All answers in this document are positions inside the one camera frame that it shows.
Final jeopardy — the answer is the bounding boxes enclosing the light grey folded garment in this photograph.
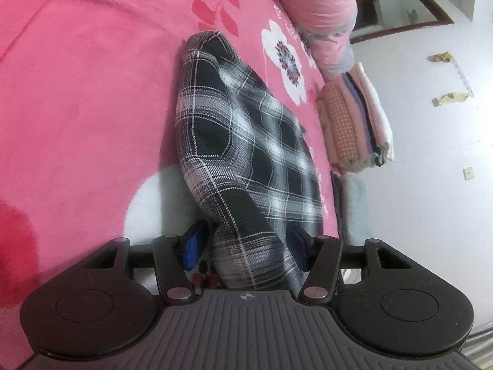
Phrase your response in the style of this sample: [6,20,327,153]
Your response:
[340,176,371,246]

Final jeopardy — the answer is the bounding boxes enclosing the pink floral bed blanket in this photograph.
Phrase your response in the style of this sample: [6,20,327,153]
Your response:
[0,0,372,311]

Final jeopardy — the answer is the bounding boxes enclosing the pink grey duvet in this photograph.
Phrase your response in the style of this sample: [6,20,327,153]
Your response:
[257,0,357,82]

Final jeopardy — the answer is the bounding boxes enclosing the black white plaid shirt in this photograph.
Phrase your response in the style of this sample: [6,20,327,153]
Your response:
[175,30,325,292]

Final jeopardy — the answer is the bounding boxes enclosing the stack of folded clothes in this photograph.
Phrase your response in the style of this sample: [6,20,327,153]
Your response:
[317,62,396,175]

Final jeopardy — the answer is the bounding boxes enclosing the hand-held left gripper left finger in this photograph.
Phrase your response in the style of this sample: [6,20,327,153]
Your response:
[83,219,211,304]

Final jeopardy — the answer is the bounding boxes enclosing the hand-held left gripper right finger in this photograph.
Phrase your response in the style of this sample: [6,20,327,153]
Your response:
[287,225,415,304]

